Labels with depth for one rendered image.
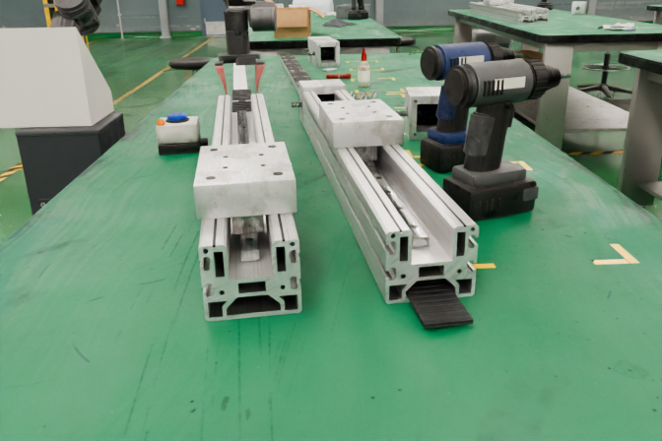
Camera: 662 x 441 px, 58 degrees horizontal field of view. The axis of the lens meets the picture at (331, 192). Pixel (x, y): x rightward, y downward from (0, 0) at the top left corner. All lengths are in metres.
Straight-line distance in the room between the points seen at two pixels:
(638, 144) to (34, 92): 2.36
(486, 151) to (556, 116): 2.90
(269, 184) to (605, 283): 0.39
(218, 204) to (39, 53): 0.98
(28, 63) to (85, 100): 0.15
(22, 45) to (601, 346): 1.35
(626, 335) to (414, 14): 11.93
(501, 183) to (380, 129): 0.20
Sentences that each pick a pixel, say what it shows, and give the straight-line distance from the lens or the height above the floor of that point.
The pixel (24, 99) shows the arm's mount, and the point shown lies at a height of 0.85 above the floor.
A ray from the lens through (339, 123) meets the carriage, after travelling 0.90.
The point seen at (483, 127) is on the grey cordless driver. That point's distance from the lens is 0.85.
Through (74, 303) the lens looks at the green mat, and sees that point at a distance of 0.72.
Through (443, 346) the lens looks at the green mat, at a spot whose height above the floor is 0.78.
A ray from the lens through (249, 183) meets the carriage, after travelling 0.65.
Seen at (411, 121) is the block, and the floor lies 0.82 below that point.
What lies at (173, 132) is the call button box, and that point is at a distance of 1.23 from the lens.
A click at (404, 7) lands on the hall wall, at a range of 12.43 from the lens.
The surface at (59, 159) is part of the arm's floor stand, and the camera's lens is 1.58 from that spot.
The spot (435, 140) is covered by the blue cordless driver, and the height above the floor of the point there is 0.83.
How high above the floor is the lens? 1.11
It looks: 20 degrees down
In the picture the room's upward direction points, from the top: 1 degrees counter-clockwise
